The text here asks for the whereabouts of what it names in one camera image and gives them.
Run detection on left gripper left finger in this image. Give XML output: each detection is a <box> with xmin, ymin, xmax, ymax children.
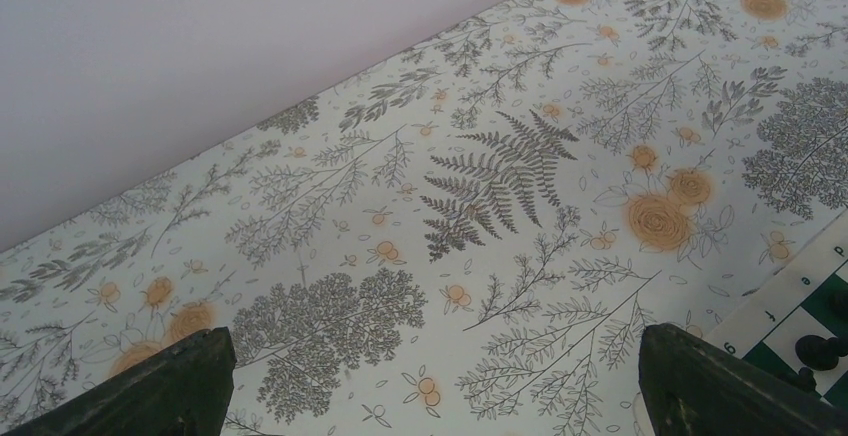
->
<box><xmin>7</xmin><ymin>327</ymin><xmax>236</xmax><ymax>436</ymax></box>

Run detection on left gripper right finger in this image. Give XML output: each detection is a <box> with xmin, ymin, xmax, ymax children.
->
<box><xmin>638</xmin><ymin>324</ymin><xmax>847</xmax><ymax>435</ymax></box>

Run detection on black pawn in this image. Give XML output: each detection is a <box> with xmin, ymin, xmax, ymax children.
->
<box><xmin>779</xmin><ymin>367</ymin><xmax>817</xmax><ymax>394</ymax></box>

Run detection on green white chess board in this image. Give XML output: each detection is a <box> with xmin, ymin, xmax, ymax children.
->
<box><xmin>706</xmin><ymin>213</ymin><xmax>847</xmax><ymax>410</ymax></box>

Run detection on black rook piece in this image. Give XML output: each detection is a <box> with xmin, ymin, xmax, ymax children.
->
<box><xmin>794</xmin><ymin>335</ymin><xmax>847</xmax><ymax>371</ymax></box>

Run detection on floral table mat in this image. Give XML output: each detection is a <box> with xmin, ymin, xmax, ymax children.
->
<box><xmin>1</xmin><ymin>0</ymin><xmax>847</xmax><ymax>435</ymax></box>

